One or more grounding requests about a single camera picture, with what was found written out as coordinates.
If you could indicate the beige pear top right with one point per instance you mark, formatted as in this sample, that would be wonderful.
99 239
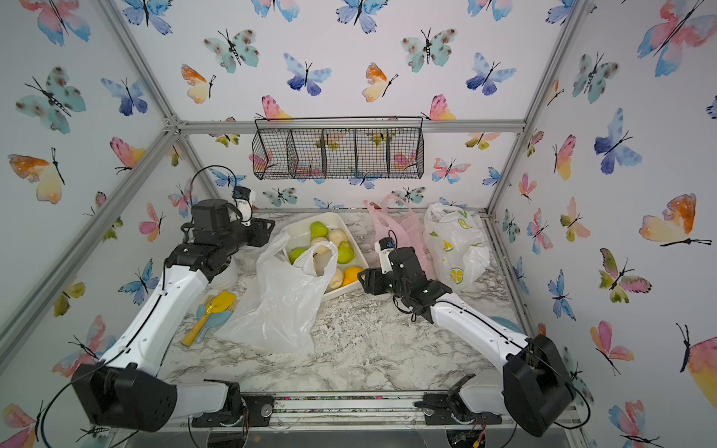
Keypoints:
337 237

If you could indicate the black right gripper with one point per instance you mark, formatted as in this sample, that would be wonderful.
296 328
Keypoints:
373 279

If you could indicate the green pear top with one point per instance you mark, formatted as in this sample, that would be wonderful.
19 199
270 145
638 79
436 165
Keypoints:
318 230

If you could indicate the green pear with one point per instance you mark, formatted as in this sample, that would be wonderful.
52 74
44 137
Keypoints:
318 230
295 254
346 253

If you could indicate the green pear right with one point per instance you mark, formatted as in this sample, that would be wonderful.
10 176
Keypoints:
346 253

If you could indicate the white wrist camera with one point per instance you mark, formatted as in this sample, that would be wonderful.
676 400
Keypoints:
384 247
244 198

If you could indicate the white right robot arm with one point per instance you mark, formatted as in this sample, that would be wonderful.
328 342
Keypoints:
536 388

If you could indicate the clear white plastic bag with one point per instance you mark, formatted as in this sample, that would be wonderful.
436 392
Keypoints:
279 307

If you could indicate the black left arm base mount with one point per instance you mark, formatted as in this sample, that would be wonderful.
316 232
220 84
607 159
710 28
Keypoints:
239 410

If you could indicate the light blue toy scoop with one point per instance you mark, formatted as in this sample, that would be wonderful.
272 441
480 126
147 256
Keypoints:
214 322

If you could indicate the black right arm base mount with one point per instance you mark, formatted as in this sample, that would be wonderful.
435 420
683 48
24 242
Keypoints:
468 402

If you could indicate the potted flower plant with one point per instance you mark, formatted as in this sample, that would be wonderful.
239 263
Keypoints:
227 276

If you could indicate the black wire wall basket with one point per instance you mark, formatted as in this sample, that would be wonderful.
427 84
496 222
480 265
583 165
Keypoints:
362 148

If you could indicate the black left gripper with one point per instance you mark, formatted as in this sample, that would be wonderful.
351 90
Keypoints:
260 232

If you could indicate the green pear left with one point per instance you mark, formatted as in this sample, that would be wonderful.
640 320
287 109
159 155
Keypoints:
295 254

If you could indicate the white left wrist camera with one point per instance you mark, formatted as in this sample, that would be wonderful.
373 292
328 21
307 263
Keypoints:
244 198

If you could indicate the white rectangular tray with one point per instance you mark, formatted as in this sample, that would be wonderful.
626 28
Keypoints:
299 237

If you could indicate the pink plastic bag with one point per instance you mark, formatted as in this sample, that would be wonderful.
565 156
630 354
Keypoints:
406 226

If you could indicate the aluminium front rail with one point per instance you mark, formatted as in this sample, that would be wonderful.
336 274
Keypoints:
347 411

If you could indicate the lemon print plastic bag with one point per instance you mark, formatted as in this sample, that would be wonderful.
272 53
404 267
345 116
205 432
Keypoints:
458 245

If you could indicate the light blue dustpan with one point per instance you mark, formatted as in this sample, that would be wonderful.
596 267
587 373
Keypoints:
508 324

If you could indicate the orange yellow pear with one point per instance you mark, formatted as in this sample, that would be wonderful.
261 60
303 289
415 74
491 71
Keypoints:
351 275

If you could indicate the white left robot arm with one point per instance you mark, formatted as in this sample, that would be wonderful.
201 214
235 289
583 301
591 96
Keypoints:
139 353

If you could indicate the beige pear lower right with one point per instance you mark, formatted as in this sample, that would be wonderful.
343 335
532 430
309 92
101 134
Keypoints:
337 280

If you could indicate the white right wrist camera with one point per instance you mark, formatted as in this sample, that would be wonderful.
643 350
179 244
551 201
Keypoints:
384 247

